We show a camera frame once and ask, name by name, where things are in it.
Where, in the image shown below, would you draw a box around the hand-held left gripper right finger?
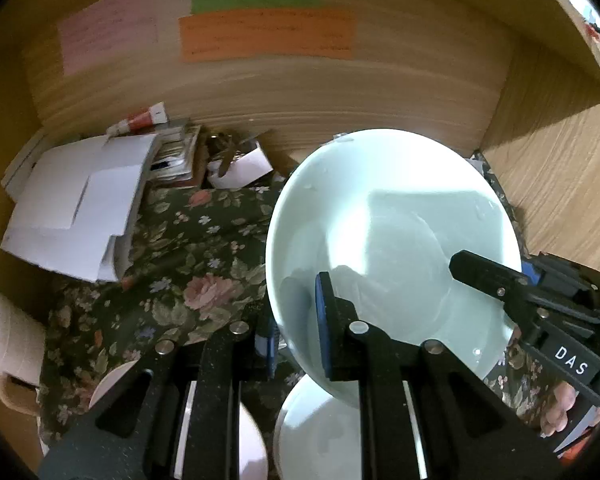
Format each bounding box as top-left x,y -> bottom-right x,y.
314,271 -> 566,480

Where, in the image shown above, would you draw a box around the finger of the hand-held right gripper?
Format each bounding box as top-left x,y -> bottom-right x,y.
522,253 -> 600,302
449,249 -> 600,327

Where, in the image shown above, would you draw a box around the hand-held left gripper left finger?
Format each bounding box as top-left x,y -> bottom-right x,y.
37,305 -> 281,480

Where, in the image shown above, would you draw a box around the white plate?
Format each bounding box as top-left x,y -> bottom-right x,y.
89,360 -> 269,480

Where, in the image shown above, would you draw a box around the mint green plate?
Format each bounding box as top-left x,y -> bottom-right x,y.
273,372 -> 428,480

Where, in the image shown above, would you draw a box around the mint green bowl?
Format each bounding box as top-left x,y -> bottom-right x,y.
265,129 -> 522,408

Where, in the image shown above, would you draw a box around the person's right hand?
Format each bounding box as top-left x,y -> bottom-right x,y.
536,381 -> 580,437

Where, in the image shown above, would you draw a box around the dark floral tablecloth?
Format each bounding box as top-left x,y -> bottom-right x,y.
37,152 -> 600,456

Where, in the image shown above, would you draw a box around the white paper card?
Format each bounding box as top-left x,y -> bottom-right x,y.
207,141 -> 273,190

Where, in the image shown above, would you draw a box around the dark metal items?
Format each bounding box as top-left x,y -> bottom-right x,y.
205,130 -> 276,178

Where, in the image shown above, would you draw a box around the stack of booklets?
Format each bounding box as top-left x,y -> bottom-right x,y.
150,119 -> 203,188

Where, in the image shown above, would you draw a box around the stack of white papers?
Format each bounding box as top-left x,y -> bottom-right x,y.
0,132 -> 161,283

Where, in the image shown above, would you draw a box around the red and white tube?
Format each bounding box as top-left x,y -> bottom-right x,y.
106,102 -> 168,136

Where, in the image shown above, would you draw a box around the beige rolled cloth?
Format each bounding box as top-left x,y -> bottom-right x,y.
0,289 -> 48,417

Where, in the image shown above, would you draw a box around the orange paper note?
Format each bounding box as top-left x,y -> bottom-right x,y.
178,8 -> 356,63

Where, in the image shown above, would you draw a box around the pink paper note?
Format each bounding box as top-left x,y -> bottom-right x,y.
57,0 -> 160,73

